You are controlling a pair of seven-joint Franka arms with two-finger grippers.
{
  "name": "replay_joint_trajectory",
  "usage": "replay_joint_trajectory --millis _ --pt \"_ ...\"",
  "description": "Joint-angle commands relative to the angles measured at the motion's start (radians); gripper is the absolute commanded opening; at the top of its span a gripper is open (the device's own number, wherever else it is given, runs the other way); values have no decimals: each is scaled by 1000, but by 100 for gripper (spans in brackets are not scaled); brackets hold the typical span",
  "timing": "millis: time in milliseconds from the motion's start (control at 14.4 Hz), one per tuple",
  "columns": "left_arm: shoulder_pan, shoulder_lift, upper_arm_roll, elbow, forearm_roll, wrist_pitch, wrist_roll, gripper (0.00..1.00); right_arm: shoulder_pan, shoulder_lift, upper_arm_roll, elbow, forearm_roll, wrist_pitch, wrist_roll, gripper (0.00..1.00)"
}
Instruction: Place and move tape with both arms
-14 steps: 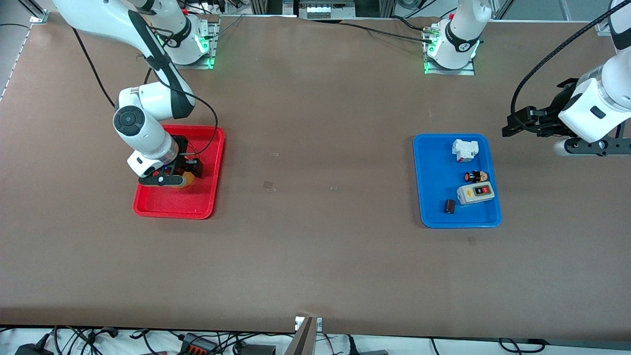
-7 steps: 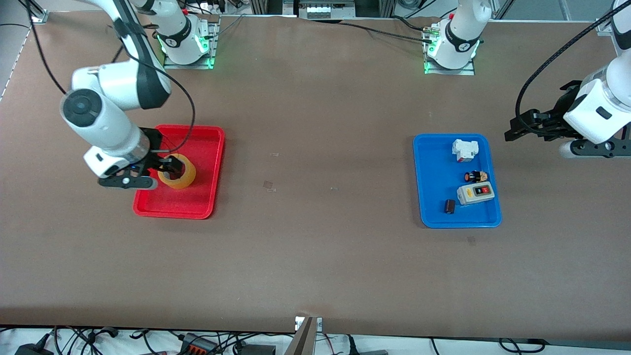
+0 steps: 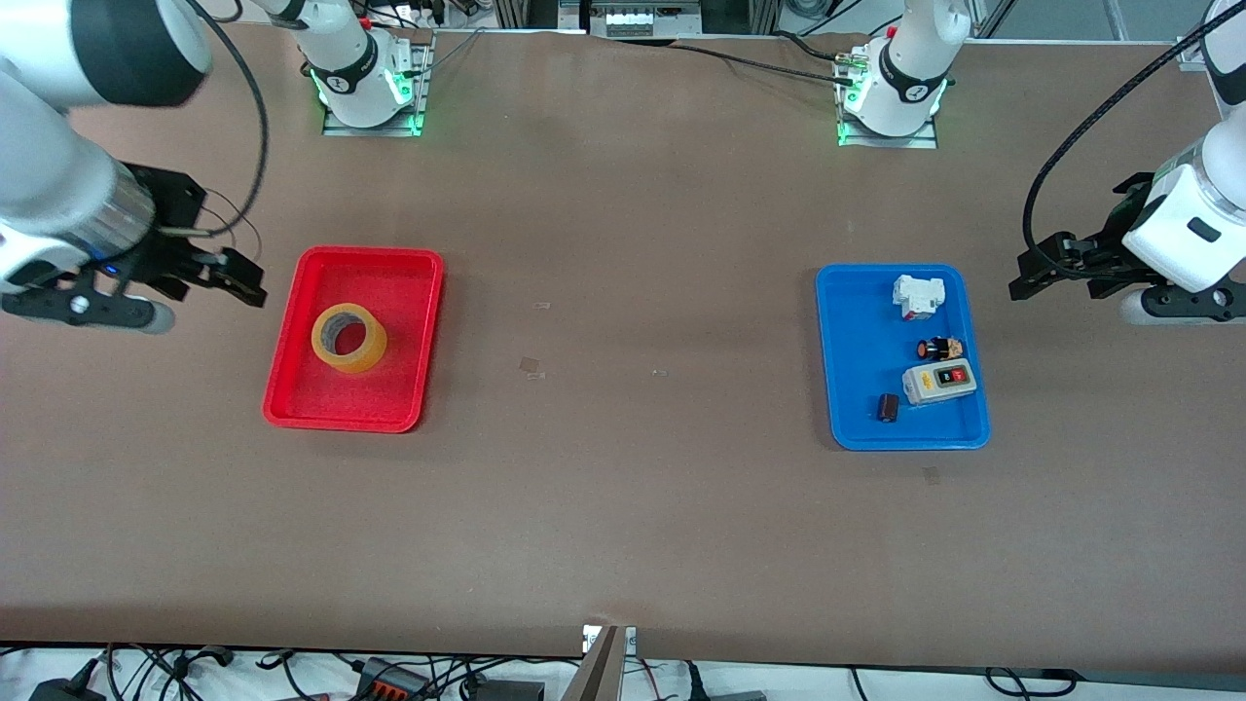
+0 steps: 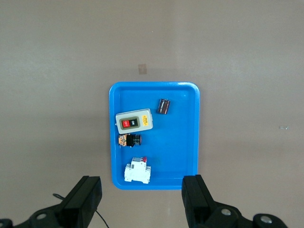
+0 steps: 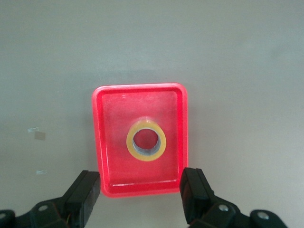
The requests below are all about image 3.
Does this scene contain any black floor cable loop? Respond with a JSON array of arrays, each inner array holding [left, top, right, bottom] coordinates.
[[983, 666, 1083, 698]]

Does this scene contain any black power adapter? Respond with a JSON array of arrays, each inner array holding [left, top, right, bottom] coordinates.
[[29, 672, 108, 701]]

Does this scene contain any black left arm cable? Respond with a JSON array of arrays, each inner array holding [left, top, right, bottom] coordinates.
[[1021, 0, 1230, 279]]

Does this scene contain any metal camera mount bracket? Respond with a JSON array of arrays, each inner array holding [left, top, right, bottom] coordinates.
[[559, 623, 640, 701]]

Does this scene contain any white electrical connector block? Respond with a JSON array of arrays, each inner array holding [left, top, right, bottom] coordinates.
[[892, 274, 948, 323]]

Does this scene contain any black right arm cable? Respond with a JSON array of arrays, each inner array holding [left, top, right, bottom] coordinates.
[[161, 0, 272, 240]]

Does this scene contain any aluminium frame rack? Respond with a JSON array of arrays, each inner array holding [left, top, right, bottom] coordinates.
[[492, 0, 782, 40]]

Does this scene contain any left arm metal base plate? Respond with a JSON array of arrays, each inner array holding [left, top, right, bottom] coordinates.
[[837, 51, 941, 150]]

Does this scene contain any red plastic tray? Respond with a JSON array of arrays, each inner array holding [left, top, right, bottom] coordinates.
[[262, 245, 446, 434]]

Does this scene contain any blue plastic tray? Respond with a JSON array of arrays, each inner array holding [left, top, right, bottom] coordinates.
[[815, 263, 993, 453]]

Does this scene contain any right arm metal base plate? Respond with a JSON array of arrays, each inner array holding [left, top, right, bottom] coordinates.
[[322, 32, 434, 138]]

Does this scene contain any yellow clear tape roll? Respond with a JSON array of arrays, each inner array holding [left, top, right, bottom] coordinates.
[[311, 302, 388, 375]]

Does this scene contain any grey two-button switch box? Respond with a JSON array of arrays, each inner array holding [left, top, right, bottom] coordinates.
[[901, 357, 979, 407]]

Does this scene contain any black cable on table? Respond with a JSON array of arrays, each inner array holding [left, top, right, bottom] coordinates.
[[670, 31, 882, 84]]

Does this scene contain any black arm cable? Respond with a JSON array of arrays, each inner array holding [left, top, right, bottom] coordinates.
[[161, 0, 272, 240], [1021, 0, 1230, 279]]

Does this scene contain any orange power strip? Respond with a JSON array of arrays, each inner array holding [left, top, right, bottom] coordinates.
[[354, 657, 431, 701]]

